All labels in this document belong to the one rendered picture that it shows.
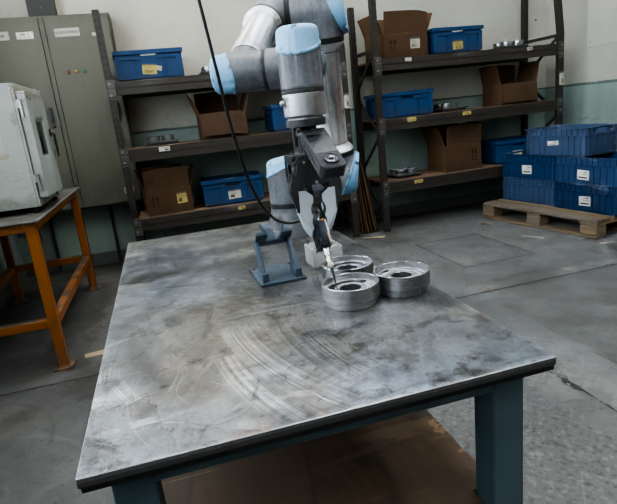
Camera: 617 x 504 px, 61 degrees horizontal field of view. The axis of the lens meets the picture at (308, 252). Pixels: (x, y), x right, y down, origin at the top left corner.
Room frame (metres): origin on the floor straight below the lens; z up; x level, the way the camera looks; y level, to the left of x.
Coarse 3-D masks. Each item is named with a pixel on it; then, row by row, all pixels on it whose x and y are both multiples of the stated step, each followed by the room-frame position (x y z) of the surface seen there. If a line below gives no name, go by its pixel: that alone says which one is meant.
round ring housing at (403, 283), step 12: (384, 264) 0.98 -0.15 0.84; (396, 264) 0.99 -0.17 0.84; (408, 264) 0.98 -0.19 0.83; (420, 264) 0.96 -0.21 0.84; (384, 276) 0.91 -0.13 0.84; (396, 276) 0.96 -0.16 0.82; (408, 276) 0.95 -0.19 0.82; (420, 276) 0.89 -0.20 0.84; (384, 288) 0.90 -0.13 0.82; (396, 288) 0.89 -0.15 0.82; (408, 288) 0.89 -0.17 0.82; (420, 288) 0.89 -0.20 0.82
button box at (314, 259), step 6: (306, 246) 1.18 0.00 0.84; (312, 246) 1.16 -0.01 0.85; (336, 246) 1.14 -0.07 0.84; (306, 252) 1.19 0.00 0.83; (312, 252) 1.13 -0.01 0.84; (318, 252) 1.13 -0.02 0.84; (336, 252) 1.14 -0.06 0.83; (342, 252) 1.15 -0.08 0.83; (306, 258) 1.19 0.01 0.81; (312, 258) 1.14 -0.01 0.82; (318, 258) 1.13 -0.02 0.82; (324, 258) 1.14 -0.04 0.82; (312, 264) 1.14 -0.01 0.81; (318, 264) 1.13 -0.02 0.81
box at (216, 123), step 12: (204, 96) 4.74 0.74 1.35; (216, 96) 4.77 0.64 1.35; (228, 96) 4.79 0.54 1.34; (204, 108) 4.72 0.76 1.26; (216, 108) 4.75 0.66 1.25; (228, 108) 4.77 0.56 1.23; (240, 108) 4.73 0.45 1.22; (204, 120) 4.35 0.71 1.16; (216, 120) 4.37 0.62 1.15; (240, 120) 4.42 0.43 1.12; (204, 132) 4.33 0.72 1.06; (216, 132) 4.35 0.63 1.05; (228, 132) 4.37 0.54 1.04; (240, 132) 4.40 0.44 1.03
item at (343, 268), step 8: (344, 256) 1.07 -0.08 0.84; (352, 256) 1.07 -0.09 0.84; (360, 256) 1.06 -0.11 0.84; (344, 264) 1.05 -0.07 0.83; (352, 264) 1.04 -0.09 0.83; (368, 264) 0.99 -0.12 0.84; (328, 272) 0.99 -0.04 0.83; (336, 272) 0.98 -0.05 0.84; (344, 272) 0.97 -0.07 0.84; (368, 272) 0.99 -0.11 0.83
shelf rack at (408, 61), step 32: (352, 32) 5.14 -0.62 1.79; (352, 64) 5.14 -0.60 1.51; (384, 64) 4.68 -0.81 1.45; (416, 64) 4.75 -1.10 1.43; (448, 64) 4.83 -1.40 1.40; (480, 64) 5.46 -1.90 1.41; (384, 128) 4.65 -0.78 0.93; (544, 128) 5.30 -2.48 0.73; (384, 160) 4.65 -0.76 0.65; (384, 192) 4.64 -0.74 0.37; (384, 224) 4.67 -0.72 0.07
